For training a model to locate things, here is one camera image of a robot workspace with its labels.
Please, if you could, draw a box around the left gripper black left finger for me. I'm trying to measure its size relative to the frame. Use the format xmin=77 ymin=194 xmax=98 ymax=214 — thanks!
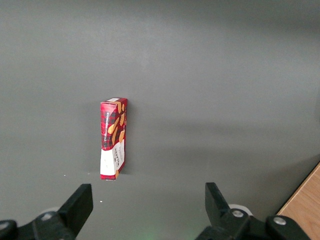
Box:
xmin=0 ymin=183 xmax=94 ymax=240

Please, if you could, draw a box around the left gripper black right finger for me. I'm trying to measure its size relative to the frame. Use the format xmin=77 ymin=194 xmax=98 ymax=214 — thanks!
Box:
xmin=194 ymin=182 xmax=311 ymax=240

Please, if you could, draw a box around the oak wooden drawer cabinet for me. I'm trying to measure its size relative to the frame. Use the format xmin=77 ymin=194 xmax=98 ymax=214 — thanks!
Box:
xmin=276 ymin=161 xmax=320 ymax=240

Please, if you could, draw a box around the red shortbread biscuit box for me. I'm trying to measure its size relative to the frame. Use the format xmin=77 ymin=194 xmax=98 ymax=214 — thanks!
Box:
xmin=99 ymin=97 xmax=129 ymax=181

